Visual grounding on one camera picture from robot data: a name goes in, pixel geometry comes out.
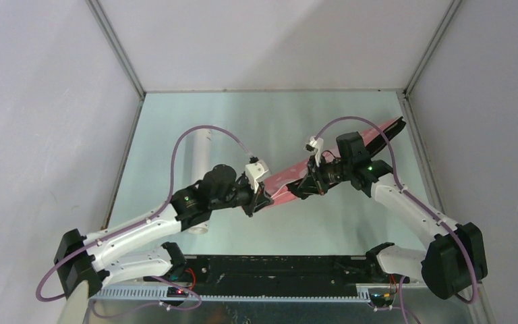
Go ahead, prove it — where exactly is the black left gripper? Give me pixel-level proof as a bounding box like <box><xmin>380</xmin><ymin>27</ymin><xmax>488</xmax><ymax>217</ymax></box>
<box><xmin>210</xmin><ymin>174</ymin><xmax>274</xmax><ymax>218</ymax></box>

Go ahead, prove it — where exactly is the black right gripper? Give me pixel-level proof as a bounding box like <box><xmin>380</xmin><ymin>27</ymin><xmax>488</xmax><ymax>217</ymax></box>
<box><xmin>297</xmin><ymin>153</ymin><xmax>353</xmax><ymax>195</ymax></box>

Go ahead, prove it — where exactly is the pink sport racket bag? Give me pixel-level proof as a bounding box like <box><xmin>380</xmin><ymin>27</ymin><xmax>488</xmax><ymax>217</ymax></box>
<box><xmin>264</xmin><ymin>117</ymin><xmax>406</xmax><ymax>207</ymax></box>

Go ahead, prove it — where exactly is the white shuttlecock tube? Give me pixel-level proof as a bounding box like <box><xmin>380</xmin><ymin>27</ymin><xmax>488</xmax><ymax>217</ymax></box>
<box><xmin>187</xmin><ymin>128</ymin><xmax>213</xmax><ymax>235</ymax></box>

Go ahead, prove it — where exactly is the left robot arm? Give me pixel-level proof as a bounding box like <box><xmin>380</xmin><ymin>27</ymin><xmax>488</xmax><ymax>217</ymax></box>
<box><xmin>53</xmin><ymin>160</ymin><xmax>274</xmax><ymax>298</ymax></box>

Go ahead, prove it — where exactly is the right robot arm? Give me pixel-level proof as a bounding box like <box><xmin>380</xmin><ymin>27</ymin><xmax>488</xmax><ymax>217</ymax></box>
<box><xmin>290</xmin><ymin>132</ymin><xmax>488</xmax><ymax>300</ymax></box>

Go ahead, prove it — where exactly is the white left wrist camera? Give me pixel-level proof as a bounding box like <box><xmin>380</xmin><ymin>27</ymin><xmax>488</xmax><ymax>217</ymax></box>
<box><xmin>244</xmin><ymin>157</ymin><xmax>271</xmax><ymax>193</ymax></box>

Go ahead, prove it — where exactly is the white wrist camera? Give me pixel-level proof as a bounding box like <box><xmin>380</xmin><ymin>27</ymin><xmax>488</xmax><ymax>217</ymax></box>
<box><xmin>244</xmin><ymin>157</ymin><xmax>271</xmax><ymax>193</ymax></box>
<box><xmin>304</xmin><ymin>136</ymin><xmax>324</xmax><ymax>167</ymax></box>

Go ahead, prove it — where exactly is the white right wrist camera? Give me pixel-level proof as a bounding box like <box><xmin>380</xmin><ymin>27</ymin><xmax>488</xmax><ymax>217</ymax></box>
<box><xmin>304</xmin><ymin>136</ymin><xmax>324</xmax><ymax>167</ymax></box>

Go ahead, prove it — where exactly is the aluminium front frame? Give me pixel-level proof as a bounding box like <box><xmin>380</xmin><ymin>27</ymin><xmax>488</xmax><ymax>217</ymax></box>
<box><xmin>76</xmin><ymin>254</ymin><xmax>479</xmax><ymax>324</ymax></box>

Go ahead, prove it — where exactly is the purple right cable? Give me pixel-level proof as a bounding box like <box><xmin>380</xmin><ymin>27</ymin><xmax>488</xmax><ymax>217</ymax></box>
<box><xmin>314</xmin><ymin>116</ymin><xmax>481</xmax><ymax>324</ymax></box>

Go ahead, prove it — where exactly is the purple cable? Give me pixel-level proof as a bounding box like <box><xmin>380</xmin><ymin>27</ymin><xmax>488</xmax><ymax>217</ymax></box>
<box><xmin>314</xmin><ymin>116</ymin><xmax>481</xmax><ymax>324</ymax></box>
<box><xmin>35</xmin><ymin>125</ymin><xmax>260</xmax><ymax>319</ymax></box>

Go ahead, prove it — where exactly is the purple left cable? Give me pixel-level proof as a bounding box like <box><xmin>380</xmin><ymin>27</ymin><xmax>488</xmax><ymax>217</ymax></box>
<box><xmin>35</xmin><ymin>125</ymin><xmax>260</xmax><ymax>319</ymax></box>

